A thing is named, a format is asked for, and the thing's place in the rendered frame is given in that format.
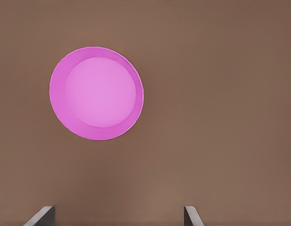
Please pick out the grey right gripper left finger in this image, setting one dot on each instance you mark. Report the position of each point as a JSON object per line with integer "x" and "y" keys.
{"x": 42, "y": 217}

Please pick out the pink round plate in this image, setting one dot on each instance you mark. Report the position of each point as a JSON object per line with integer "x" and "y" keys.
{"x": 100, "y": 94}

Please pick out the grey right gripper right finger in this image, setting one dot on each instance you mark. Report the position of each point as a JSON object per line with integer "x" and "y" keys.
{"x": 192, "y": 217}

